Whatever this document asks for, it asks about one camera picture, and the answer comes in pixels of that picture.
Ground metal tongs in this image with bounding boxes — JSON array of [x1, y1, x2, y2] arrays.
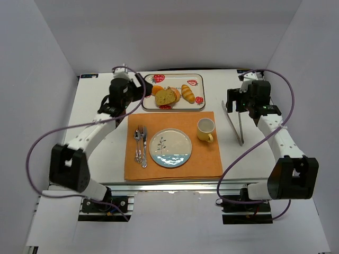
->
[[221, 99, 245, 147]]

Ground striped bread roll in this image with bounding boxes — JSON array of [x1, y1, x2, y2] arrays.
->
[[181, 85, 195, 104]]

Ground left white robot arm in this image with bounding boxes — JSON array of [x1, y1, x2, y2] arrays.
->
[[49, 74, 153, 203]]

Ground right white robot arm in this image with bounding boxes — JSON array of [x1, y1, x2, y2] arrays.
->
[[225, 80, 319, 201]]

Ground orange round bun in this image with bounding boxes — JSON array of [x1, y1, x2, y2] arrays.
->
[[151, 85, 164, 96]]

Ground glazed donut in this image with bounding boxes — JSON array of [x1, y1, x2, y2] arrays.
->
[[171, 87, 181, 102]]

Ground silver fork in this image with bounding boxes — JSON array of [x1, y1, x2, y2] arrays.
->
[[138, 125, 144, 164]]

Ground silver spoon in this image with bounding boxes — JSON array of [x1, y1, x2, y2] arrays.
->
[[134, 130, 140, 162]]

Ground strawberry pattern tray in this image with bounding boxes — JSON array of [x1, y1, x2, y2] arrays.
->
[[142, 74, 206, 111]]

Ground yellow mug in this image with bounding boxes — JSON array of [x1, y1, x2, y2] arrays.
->
[[197, 118, 215, 143]]

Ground round plate with tree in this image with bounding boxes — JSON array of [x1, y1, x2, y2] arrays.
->
[[149, 128, 192, 168]]

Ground orange cloth placemat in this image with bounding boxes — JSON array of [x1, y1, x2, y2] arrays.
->
[[124, 112, 223, 181]]

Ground silver knife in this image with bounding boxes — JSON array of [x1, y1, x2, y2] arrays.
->
[[141, 126, 147, 168]]

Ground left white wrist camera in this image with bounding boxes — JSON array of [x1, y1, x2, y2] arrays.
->
[[112, 64, 131, 80]]

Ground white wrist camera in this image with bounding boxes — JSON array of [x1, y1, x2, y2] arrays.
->
[[112, 64, 131, 80], [238, 72, 258, 93]]

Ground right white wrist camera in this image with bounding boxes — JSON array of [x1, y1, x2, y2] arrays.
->
[[238, 72, 258, 93]]

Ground aluminium table frame rail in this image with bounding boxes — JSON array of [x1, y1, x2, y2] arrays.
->
[[104, 178, 267, 196]]

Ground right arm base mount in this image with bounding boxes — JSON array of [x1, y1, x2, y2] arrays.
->
[[216, 198, 273, 225]]

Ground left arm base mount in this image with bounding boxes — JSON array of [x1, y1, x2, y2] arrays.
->
[[78, 185, 135, 222]]

